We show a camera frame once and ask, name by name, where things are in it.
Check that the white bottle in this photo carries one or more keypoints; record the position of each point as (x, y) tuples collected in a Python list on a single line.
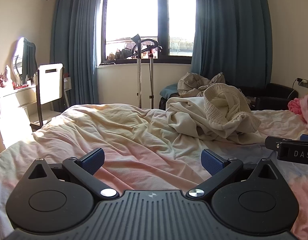
[(8, 75)]

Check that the cream ribbed pants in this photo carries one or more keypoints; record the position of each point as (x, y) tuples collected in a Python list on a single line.
[(219, 110)]

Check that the metal tripod stand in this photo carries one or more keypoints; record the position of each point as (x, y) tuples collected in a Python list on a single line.
[(151, 80)]

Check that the teal cloth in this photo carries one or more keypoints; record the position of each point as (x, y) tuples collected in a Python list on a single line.
[(170, 90)]

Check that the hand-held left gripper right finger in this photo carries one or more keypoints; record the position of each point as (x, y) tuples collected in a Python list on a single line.
[(211, 161)]

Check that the dark framed window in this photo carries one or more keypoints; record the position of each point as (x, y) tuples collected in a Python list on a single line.
[(131, 17)]

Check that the black sofa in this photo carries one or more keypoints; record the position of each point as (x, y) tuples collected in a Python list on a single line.
[(276, 97)]

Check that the blue curtain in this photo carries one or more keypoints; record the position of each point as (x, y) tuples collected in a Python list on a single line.
[(74, 42), (231, 30)]

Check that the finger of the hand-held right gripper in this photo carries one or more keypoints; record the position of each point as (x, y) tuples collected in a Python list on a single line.
[(291, 150), (307, 137)]

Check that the garment steamer on pole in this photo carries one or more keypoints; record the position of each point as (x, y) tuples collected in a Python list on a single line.
[(139, 80)]

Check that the wavy edged mirror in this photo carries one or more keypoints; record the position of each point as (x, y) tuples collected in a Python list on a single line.
[(24, 55)]

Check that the row of small cosmetic bottles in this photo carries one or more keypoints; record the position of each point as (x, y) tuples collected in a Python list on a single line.
[(25, 78)]

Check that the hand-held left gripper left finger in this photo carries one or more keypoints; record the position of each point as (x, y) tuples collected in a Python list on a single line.
[(92, 160)]

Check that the pink fleece garment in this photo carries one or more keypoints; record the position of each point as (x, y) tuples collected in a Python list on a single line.
[(301, 110)]

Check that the beige quilted jacket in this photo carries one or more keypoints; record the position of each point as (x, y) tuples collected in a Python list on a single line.
[(191, 85)]

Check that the white dressing table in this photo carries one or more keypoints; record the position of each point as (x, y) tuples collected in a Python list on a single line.
[(9, 105)]

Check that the wall socket with plug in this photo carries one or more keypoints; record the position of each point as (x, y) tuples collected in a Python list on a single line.
[(303, 82)]

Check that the white chair with black frame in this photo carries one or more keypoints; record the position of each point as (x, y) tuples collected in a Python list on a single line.
[(50, 82)]

